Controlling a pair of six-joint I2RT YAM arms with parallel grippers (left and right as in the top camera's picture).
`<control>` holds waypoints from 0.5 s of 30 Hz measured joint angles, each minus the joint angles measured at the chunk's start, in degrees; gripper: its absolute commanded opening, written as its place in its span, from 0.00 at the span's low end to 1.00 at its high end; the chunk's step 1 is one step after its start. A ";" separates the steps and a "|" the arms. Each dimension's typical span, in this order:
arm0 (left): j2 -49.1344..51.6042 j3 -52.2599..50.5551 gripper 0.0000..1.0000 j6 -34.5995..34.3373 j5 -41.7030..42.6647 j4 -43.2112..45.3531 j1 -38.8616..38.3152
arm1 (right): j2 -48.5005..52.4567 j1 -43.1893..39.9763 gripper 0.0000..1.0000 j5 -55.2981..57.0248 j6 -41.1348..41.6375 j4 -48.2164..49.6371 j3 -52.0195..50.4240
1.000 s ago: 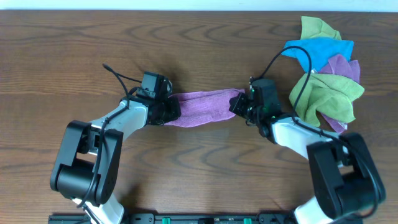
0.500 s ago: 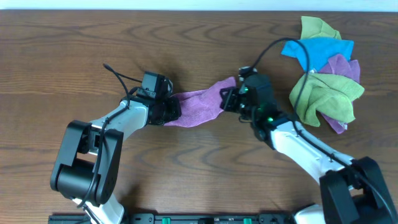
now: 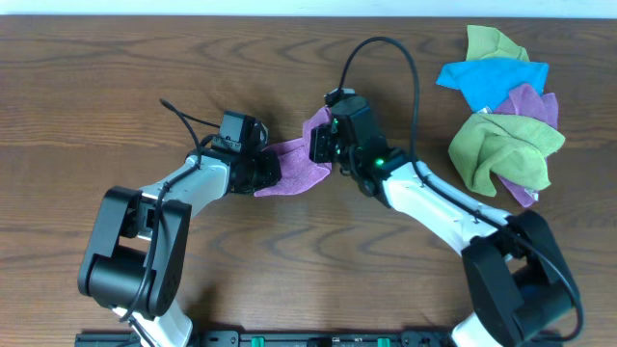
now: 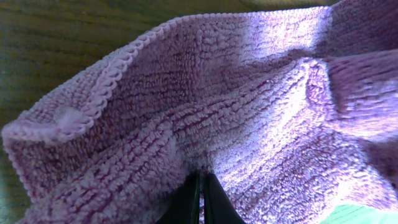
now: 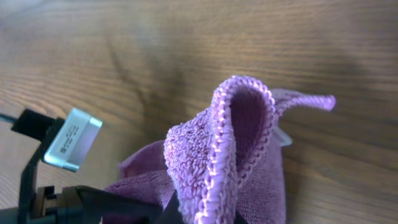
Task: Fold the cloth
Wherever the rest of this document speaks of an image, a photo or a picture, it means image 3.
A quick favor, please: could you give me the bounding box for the purple microfiber cloth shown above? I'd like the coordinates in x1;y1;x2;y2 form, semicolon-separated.
254;107;332;198

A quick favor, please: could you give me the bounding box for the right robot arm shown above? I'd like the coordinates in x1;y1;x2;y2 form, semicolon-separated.
309;123;584;346

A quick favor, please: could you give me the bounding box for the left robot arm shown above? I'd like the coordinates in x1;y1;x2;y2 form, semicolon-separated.
77;149;282;346

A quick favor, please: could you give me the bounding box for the blue microfiber cloth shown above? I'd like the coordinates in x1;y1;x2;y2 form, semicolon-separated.
436;58;550;112

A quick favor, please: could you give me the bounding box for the green cloth in front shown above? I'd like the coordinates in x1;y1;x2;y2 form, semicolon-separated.
448;114;565;197

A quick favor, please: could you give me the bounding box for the green cloth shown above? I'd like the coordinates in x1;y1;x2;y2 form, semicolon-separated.
448;114;565;197
466;25;529;62

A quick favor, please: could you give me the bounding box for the green cloth at back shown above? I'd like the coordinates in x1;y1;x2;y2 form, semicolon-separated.
466;25;529;62

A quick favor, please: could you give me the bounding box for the purple cloth in pile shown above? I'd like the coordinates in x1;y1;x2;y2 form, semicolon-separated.
494;84;559;129

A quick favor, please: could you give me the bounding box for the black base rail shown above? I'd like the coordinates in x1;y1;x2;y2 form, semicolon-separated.
74;329;563;347

